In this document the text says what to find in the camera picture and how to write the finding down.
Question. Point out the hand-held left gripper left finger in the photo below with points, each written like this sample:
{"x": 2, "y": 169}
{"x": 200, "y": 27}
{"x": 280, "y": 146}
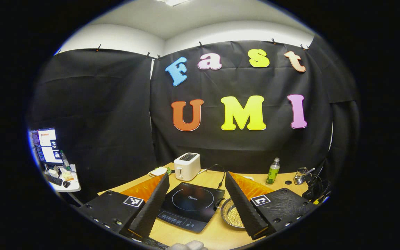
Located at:
{"x": 151, "y": 205}

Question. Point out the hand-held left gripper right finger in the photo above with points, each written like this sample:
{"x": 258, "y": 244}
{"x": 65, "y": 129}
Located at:
{"x": 243, "y": 208}

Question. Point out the black induction cooktop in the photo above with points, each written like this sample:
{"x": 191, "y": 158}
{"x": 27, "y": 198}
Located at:
{"x": 189, "y": 205}

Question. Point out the pile of soybeans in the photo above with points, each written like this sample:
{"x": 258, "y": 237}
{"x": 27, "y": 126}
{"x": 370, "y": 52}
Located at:
{"x": 234, "y": 217}

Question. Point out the sandwich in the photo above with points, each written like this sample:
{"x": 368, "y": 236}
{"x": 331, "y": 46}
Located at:
{"x": 157, "y": 171}

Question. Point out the small green sandwich plate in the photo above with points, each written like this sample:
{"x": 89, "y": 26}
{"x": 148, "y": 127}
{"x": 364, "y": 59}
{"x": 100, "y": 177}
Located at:
{"x": 168, "y": 171}

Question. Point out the green drink bottle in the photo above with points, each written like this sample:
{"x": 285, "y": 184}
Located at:
{"x": 273, "y": 172}

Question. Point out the white toaster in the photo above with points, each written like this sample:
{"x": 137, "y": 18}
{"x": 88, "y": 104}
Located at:
{"x": 186, "y": 166}

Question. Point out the white crumpled cloth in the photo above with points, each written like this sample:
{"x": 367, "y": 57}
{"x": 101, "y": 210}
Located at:
{"x": 188, "y": 246}

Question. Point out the metal spoon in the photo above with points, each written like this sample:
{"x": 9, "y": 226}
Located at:
{"x": 309, "y": 171}

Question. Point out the white side table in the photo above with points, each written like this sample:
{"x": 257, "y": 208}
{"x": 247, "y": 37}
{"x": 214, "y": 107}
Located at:
{"x": 75, "y": 185}

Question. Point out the black computer mouse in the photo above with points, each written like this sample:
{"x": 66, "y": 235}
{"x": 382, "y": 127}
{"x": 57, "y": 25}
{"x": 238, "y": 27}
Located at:
{"x": 66, "y": 184}

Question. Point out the black keyboard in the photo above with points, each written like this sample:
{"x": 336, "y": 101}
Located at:
{"x": 55, "y": 180}

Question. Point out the computer monitor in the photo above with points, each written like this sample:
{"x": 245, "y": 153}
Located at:
{"x": 45, "y": 144}

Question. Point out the ceiling light panel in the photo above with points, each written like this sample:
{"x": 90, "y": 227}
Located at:
{"x": 172, "y": 2}

